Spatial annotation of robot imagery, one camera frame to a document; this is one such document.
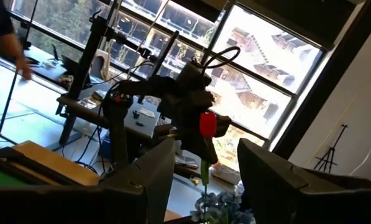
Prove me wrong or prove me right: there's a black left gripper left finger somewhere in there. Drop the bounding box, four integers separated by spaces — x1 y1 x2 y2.
0 138 176 224

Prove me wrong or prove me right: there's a beige curved chair back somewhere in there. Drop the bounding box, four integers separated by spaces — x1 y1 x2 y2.
89 49 111 82

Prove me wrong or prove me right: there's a green table mat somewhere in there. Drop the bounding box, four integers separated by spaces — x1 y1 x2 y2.
0 166 29 188

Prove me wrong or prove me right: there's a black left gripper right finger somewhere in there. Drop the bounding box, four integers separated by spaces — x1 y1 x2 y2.
237 138 371 224

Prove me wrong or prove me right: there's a black window frame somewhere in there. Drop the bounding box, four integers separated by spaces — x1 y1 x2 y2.
4 0 332 159

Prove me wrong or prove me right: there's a black slanted post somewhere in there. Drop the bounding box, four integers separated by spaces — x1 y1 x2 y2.
67 11 109 101

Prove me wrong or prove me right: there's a dark grey desk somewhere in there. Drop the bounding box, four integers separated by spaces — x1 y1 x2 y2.
56 91 163 147

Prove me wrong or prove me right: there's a red artificial rose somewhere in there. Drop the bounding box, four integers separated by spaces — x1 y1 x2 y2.
199 111 218 202

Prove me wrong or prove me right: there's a person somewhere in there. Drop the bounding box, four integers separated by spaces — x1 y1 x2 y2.
0 0 34 81

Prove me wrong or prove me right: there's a white rectangular box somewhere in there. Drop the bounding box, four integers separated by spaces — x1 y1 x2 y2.
211 162 242 187

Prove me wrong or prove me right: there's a black looped gripper cable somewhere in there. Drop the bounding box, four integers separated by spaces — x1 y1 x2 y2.
199 45 242 72

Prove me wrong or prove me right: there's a black tripod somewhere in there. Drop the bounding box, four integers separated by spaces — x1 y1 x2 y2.
313 123 350 174

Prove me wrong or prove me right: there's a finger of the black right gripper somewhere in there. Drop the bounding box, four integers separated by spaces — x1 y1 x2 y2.
203 136 219 166
180 136 205 162

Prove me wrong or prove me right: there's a blue flower bunch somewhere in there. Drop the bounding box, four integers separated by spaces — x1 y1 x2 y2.
190 190 257 224

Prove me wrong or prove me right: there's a thin black light stand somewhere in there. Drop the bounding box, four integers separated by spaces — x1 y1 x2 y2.
0 0 40 147

